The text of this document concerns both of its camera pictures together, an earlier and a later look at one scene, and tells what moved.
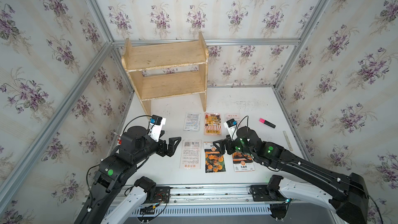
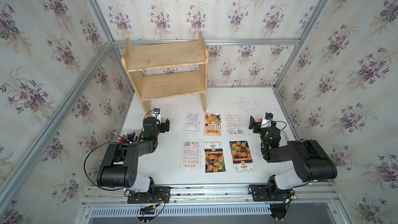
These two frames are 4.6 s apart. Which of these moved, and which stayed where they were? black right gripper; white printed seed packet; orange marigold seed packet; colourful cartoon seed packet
Moved: black right gripper
Stayed: white printed seed packet; orange marigold seed packet; colourful cartoon seed packet
